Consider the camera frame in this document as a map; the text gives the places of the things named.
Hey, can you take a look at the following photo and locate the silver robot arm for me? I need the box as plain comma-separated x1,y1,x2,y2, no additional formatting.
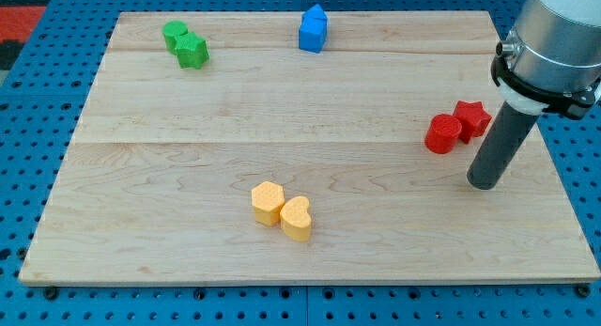
491,0,600,120

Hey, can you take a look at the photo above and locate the blue cube block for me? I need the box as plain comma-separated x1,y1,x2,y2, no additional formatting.
298,18,327,54

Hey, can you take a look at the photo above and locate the green star block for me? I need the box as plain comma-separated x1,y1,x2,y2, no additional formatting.
175,32,209,70

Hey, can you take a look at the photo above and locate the red star block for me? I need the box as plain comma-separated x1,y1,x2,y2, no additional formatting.
453,101,492,144

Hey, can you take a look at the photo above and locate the wooden board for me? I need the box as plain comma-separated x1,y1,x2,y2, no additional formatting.
19,11,600,287

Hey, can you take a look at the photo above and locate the yellow hexagon block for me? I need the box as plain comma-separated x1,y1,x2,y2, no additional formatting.
251,181,285,226

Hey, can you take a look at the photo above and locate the yellow heart block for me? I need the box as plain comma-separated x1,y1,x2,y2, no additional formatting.
280,196,313,242

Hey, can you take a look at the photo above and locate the blue pentagon block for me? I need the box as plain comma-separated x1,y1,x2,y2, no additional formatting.
301,4,328,22

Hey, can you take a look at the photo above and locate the red cylinder block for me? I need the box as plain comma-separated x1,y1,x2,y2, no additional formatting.
424,114,462,154

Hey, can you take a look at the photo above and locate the green cylinder block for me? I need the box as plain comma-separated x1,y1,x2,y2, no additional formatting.
162,20,188,54

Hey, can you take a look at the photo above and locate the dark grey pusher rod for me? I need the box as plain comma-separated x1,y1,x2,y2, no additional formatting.
467,102,538,190

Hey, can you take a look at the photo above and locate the red and black mat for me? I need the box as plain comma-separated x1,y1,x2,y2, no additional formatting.
1,0,49,70

